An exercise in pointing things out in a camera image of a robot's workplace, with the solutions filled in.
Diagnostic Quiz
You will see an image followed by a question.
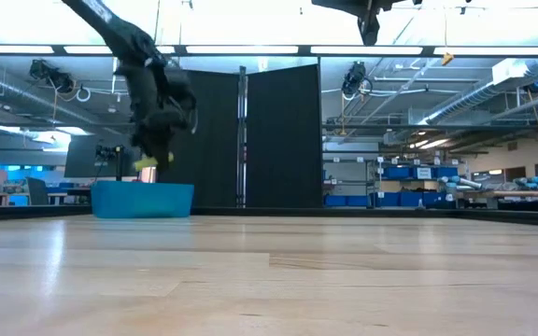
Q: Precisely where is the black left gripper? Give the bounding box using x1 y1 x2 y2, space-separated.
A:
114 58 198 176

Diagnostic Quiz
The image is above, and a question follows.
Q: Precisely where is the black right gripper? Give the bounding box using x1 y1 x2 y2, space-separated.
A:
310 0 422 47

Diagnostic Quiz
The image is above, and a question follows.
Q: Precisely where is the lime green toy block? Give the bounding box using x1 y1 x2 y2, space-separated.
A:
133 151 176 173

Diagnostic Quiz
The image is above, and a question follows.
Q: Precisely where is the black monitor stand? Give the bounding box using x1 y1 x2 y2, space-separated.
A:
94 144 128 182

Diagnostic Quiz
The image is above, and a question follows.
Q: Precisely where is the blue plastic bin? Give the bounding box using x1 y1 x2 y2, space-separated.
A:
90 180 195 219

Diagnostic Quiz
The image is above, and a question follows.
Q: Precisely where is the black monitor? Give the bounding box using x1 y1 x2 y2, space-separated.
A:
64 133 147 179

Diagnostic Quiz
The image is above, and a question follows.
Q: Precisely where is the grey office chair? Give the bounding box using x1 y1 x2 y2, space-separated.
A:
26 176 50 206

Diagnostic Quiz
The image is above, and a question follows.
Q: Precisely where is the black folding room divider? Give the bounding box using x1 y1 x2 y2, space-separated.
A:
156 63 324 210

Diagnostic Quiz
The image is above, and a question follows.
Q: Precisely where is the metal storage shelf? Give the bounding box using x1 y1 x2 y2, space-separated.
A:
322 156 466 209

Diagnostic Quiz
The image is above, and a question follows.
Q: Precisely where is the blue storage bin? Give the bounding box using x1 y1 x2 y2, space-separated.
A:
323 194 372 208
383 166 415 181
421 191 457 209
372 191 423 208
432 166 460 180

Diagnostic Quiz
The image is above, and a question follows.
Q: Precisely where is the wooden work table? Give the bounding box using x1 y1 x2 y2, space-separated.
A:
458 189 538 201

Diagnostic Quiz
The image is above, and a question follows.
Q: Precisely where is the black hanging cable reel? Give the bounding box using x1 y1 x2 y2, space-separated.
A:
341 60 374 102
28 58 78 95

